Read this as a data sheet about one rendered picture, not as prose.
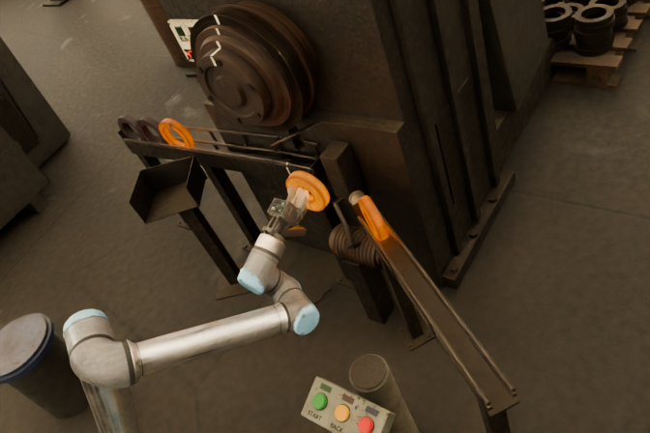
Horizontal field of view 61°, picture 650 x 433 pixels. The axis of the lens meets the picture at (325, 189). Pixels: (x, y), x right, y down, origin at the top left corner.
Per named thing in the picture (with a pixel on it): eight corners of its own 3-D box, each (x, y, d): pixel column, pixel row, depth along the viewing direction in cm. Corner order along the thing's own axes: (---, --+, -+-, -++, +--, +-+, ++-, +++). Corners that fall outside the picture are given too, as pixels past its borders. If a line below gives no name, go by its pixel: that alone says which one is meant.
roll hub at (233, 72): (226, 112, 204) (192, 45, 186) (283, 121, 188) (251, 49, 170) (217, 122, 201) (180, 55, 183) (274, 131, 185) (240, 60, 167)
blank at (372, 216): (383, 235, 189) (374, 239, 188) (363, 193, 188) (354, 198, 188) (393, 240, 173) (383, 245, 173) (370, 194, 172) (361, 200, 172)
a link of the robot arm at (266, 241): (284, 261, 172) (262, 253, 178) (292, 247, 174) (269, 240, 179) (270, 249, 165) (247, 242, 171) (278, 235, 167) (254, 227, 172)
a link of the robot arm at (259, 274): (250, 291, 174) (228, 278, 168) (268, 256, 178) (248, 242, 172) (269, 299, 168) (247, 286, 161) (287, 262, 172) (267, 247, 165)
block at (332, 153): (351, 184, 218) (333, 137, 203) (369, 187, 213) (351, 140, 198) (338, 203, 213) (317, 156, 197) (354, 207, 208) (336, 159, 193)
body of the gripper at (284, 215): (292, 200, 170) (275, 235, 167) (306, 213, 177) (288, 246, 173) (274, 195, 175) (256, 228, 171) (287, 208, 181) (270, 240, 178)
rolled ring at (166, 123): (152, 126, 262) (157, 121, 264) (178, 155, 269) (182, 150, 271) (169, 118, 248) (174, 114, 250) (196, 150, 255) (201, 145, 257)
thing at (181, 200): (211, 270, 290) (139, 170, 244) (258, 259, 285) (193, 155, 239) (206, 303, 275) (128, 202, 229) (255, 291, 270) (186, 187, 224)
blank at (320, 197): (283, 167, 183) (278, 174, 181) (320, 173, 173) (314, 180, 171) (301, 200, 192) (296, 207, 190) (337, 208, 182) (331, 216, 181)
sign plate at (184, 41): (192, 58, 228) (170, 18, 216) (236, 62, 212) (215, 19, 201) (188, 61, 226) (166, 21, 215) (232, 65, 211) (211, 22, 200)
